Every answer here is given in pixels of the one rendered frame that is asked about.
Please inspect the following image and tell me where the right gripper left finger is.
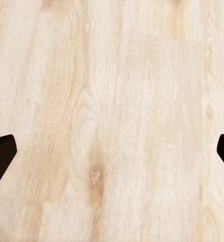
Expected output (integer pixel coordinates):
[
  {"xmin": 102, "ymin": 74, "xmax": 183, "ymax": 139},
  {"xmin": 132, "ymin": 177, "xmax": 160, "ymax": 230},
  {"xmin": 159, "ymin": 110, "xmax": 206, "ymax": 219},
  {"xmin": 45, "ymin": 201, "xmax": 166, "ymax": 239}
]
[{"xmin": 0, "ymin": 134, "xmax": 17, "ymax": 180}]

